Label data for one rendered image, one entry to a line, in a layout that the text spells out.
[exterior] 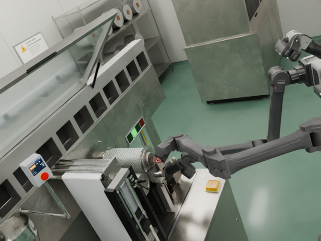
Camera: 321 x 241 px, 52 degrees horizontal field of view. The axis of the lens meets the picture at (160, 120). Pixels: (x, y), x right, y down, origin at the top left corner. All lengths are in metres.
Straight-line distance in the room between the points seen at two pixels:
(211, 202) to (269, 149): 0.78
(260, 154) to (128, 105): 1.23
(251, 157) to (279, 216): 1.81
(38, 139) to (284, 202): 2.14
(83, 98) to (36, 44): 2.98
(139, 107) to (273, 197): 1.49
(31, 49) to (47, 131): 3.12
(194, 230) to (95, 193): 0.56
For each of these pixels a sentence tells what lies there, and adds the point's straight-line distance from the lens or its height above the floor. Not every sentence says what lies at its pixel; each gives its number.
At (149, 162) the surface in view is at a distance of 1.75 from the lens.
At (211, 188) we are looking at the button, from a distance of 1.95.
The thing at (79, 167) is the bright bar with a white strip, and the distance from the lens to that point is 1.64.
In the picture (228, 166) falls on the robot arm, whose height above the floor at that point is 1.47.
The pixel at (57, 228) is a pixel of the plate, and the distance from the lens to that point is 1.79.
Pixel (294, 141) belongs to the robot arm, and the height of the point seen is 1.47.
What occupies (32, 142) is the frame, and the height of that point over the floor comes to 1.62.
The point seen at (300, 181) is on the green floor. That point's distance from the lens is 3.23.
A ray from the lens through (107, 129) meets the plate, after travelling 2.03.
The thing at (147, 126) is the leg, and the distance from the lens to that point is 2.73.
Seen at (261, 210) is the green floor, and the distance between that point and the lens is 3.04.
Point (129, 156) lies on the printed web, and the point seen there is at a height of 1.30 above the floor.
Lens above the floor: 2.20
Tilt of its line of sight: 27 degrees down
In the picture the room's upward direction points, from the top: 22 degrees counter-clockwise
